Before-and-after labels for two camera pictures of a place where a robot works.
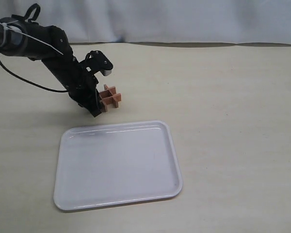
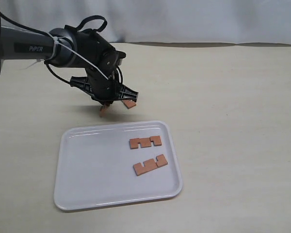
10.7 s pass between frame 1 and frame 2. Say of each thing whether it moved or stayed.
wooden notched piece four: moved
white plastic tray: stayed
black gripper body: moved
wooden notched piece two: moved
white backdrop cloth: stayed
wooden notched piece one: moved
